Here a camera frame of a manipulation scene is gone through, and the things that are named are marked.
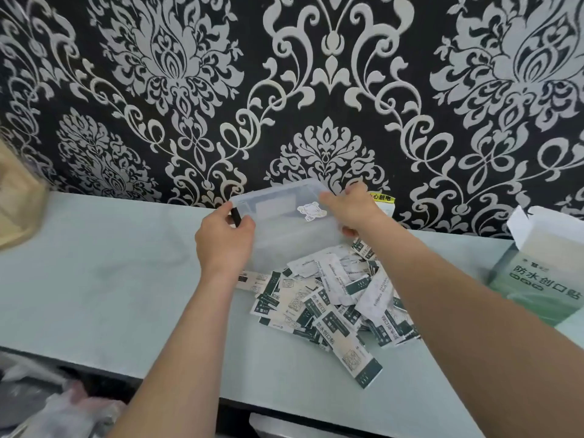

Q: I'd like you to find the person's left hand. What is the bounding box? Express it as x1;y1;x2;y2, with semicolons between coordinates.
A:
195;201;256;282

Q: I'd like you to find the person's right hand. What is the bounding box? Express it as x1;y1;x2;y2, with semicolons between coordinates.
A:
318;181;393;238

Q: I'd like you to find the clear plastic storage box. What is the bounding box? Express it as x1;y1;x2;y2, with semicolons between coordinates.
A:
229;179;352;274

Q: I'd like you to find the pile of white green packets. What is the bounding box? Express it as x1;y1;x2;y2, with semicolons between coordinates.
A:
236;237;423;390

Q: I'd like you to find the green white cardboard carton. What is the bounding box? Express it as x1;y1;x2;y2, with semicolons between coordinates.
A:
485;206;584;327

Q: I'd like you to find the person's right forearm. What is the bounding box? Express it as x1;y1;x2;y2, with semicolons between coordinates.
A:
360;216;584;438

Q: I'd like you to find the person's left forearm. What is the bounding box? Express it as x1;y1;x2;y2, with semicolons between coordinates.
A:
107;268;243;438

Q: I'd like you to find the crumpled plastic bag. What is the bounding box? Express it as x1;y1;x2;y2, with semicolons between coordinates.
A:
0;350;127;438

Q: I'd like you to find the white wall socket yellow label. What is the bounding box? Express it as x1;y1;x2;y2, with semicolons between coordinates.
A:
368;191;395;217

